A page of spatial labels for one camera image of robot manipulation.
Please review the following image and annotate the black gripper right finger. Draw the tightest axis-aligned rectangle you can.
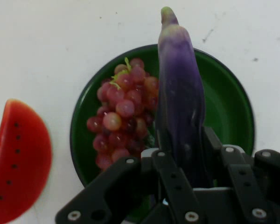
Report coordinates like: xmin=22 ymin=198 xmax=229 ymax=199
xmin=202 ymin=126 xmax=280 ymax=224

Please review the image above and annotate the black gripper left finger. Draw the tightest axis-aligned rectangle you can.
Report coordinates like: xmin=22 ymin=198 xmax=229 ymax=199
xmin=55 ymin=147 xmax=207 ymax=224

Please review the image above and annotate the purple eggplant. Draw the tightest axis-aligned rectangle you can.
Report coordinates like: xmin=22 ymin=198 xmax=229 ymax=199
xmin=153 ymin=6 xmax=216 ymax=189

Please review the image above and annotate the dark green round plate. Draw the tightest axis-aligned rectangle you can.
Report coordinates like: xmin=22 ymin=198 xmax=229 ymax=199
xmin=69 ymin=43 xmax=257 ymax=221

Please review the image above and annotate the red grape bunch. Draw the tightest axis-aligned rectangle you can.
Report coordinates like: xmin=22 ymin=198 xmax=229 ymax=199
xmin=86 ymin=57 xmax=160 ymax=173

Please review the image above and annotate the red watermelon slice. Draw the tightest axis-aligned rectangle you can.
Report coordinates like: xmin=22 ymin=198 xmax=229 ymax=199
xmin=0 ymin=98 xmax=53 ymax=224

